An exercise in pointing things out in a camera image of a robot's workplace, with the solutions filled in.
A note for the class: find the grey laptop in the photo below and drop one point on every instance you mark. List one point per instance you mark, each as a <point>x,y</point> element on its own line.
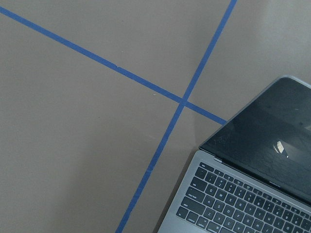
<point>253,175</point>

